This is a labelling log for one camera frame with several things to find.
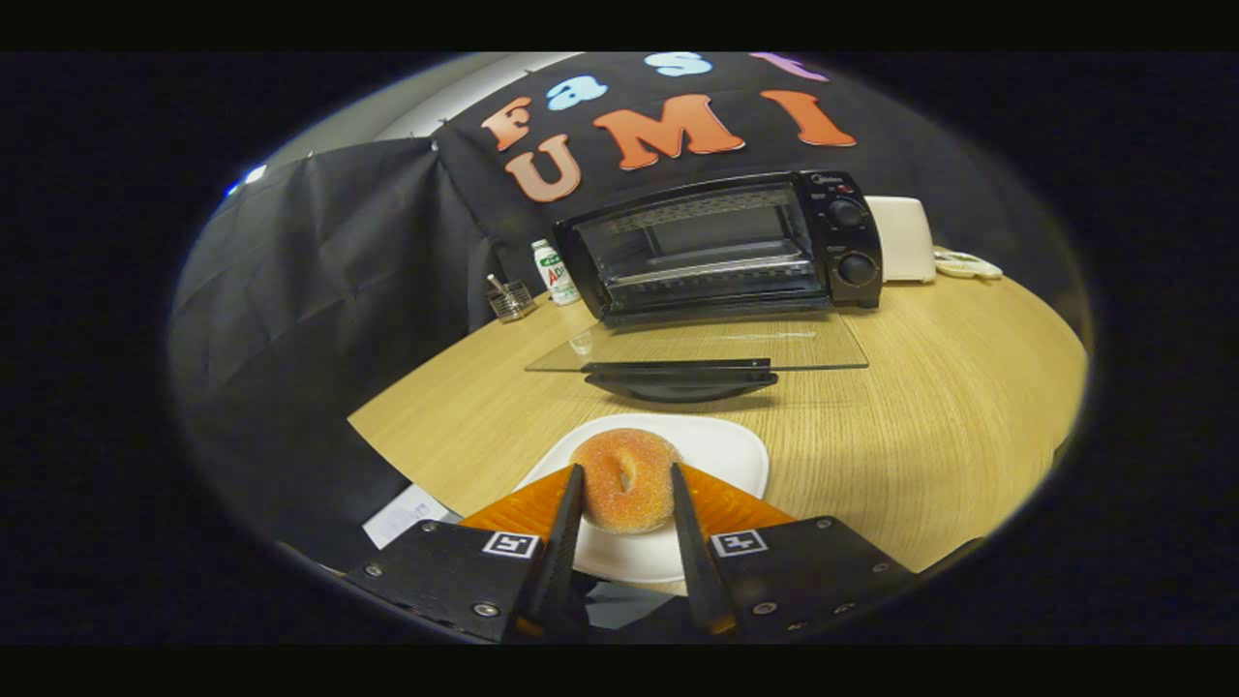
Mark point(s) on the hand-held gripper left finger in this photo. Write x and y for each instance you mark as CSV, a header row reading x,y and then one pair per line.
x,y
561,561

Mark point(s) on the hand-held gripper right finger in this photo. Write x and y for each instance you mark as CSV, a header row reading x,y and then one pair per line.
x,y
695,561

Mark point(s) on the sugared donut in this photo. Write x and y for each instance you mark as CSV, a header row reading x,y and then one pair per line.
x,y
639,509

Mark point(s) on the black toaster oven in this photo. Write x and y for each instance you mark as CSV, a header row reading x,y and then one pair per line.
x,y
854,232

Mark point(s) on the white bread toaster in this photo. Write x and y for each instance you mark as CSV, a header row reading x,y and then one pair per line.
x,y
905,242

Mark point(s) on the white plate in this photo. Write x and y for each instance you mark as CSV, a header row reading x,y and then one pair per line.
x,y
718,450

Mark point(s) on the white paper sheet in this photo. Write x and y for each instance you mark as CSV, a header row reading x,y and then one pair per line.
x,y
405,516

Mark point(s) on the white bottle green label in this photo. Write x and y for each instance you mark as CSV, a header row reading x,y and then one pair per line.
x,y
556,276

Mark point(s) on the small white snack dish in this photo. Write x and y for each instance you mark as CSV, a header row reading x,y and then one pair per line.
x,y
968,265

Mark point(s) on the small ceiling light panel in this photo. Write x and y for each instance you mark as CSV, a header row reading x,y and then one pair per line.
x,y
250,178

